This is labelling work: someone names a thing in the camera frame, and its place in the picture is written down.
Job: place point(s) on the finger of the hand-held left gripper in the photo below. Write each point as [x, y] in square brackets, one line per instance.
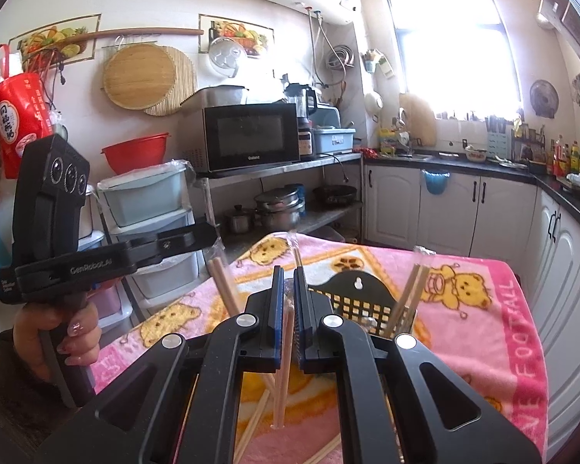
[183, 241]

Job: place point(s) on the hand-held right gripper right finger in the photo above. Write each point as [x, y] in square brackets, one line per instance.
[298, 338]

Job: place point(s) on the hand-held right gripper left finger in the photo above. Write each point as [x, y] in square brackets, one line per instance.
[278, 338]

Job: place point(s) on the chopstick pair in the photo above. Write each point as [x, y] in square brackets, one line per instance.
[280, 396]

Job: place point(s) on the pile of chopsticks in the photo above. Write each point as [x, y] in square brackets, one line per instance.
[225, 285]

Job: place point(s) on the dark green plastic utensil basket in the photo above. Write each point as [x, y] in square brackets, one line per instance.
[338, 286]

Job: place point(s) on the person's left hand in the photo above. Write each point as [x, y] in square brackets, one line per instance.
[87, 336]

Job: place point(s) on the small lidded steel pot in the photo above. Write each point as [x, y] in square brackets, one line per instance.
[239, 222]

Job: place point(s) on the blue plastic drawer unit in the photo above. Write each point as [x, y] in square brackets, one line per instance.
[140, 193]

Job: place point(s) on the red plastic basin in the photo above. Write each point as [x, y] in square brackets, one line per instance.
[135, 152]

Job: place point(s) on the red plastic bag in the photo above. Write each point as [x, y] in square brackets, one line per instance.
[22, 111]

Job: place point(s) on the stainless steel shelf table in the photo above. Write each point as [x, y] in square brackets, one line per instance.
[280, 167]

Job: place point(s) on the black microwave oven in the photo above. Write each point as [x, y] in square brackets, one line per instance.
[251, 135]

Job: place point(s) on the black wok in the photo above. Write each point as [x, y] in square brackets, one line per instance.
[333, 196]

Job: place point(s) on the grey plastic tub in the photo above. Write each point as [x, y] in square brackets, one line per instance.
[222, 94]

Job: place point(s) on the round reed mat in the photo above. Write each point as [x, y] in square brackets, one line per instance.
[186, 82]

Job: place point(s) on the printed pink blanket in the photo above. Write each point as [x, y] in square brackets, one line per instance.
[464, 348]

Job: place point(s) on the round bamboo tray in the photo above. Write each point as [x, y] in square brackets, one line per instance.
[138, 75]

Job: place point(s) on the blue plastic dish bin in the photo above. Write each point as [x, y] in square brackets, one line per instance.
[331, 141]

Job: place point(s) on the black blender jug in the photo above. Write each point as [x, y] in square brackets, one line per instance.
[302, 101]

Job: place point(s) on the blue hanging bin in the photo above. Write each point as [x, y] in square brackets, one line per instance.
[435, 183]

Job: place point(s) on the long wooden rolling pin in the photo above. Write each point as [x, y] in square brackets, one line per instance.
[150, 33]

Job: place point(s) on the yellow detergent pack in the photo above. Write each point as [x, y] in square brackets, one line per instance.
[389, 140]

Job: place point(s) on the steel faucet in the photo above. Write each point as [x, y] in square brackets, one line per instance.
[403, 140]

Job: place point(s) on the white hanging container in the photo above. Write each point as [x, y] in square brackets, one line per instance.
[373, 104]

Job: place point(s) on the wooden cutting board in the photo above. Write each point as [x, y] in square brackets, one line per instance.
[418, 121]

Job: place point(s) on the patterned bowl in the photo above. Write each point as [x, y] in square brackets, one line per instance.
[476, 154]

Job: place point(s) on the green hanging holder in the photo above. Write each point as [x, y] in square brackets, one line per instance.
[372, 63]

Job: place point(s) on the black kitchen countertop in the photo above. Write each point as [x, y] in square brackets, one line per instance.
[512, 170]

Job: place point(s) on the grey knife block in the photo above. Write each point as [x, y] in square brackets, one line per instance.
[495, 138]

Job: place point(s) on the spice rack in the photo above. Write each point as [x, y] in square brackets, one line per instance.
[527, 150]

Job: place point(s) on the red sauce bottle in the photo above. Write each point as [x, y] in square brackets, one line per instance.
[552, 162]

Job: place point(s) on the window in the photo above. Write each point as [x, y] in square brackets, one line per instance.
[454, 48]

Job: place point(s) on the fruit wall poster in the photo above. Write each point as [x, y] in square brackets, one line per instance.
[241, 34]
[43, 38]

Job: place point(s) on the small wall fan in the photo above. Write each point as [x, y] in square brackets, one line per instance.
[544, 99]

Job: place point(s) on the silver flexible duct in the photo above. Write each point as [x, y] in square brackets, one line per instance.
[544, 18]

